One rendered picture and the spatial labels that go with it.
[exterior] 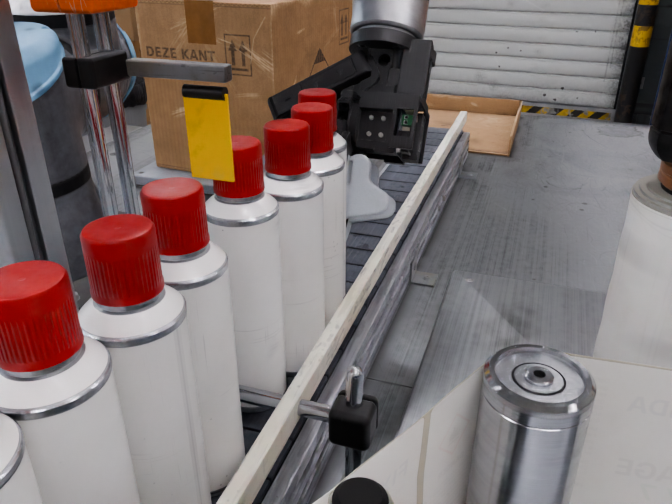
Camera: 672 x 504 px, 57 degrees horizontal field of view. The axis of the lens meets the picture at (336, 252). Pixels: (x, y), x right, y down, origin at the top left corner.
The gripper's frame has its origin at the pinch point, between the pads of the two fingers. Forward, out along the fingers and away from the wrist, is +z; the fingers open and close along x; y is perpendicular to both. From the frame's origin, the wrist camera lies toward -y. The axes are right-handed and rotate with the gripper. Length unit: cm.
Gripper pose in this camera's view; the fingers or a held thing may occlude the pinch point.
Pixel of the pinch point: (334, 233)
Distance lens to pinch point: 62.5
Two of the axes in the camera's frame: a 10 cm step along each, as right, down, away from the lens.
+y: 9.5, 1.4, -2.9
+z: -1.6, 9.9, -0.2
